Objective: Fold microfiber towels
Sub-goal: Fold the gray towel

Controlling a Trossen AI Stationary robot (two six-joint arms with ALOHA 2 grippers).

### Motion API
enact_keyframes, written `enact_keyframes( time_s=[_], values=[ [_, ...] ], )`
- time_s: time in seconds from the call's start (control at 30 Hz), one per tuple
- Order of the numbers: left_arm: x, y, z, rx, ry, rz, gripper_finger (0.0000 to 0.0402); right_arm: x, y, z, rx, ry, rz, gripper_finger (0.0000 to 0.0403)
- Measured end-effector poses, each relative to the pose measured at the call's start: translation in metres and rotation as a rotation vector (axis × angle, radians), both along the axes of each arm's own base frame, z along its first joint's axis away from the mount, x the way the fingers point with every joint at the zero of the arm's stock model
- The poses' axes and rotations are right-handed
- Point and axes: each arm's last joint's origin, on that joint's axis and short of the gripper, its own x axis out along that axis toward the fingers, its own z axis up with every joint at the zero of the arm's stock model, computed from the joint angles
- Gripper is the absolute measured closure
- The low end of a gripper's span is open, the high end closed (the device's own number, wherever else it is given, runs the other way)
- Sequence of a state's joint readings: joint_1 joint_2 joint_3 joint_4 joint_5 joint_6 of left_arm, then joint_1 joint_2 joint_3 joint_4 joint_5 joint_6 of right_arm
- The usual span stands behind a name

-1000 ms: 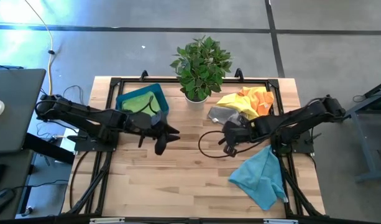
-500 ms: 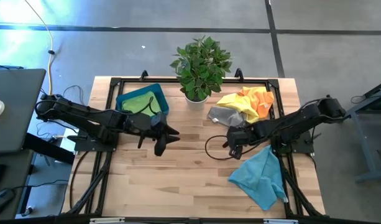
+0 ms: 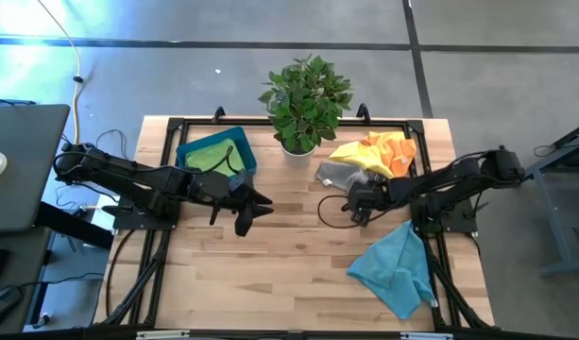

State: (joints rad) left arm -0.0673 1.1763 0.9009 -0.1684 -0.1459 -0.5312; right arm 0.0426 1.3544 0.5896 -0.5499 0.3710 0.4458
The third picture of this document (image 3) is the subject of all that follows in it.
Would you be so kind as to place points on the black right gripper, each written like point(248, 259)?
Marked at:
point(369, 197)

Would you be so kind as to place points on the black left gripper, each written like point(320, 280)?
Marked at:
point(218, 193)

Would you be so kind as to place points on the grey microfiber towel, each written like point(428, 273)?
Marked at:
point(336, 175)

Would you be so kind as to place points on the yellow microfiber towel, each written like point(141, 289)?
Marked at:
point(360, 153)

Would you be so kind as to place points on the green microfiber towel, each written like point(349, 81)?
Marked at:
point(209, 156)

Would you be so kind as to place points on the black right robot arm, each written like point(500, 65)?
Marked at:
point(459, 177)

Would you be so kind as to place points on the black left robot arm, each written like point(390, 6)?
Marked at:
point(128, 172)

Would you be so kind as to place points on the blue microfiber towel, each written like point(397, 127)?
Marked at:
point(393, 274)

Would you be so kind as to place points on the orange microfiber towel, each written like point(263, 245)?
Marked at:
point(397, 148)

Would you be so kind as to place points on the teal plastic bin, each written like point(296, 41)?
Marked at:
point(244, 147)

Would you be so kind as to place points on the white plant pot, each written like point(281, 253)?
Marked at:
point(298, 158)

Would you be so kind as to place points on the green leafy plant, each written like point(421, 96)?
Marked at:
point(303, 104)

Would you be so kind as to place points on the grey-blue metal table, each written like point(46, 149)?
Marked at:
point(556, 226)

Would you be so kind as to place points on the grey laptop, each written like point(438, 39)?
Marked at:
point(24, 165)

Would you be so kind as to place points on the dark side desk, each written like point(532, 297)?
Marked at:
point(15, 264)

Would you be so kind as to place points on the black computer mouse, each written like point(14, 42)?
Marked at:
point(1, 307)

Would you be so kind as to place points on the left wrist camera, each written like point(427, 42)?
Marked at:
point(241, 180)

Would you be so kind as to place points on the black aluminium table frame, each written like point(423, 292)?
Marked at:
point(415, 126)

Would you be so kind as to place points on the white metal bracket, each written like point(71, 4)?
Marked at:
point(161, 334)
point(426, 336)

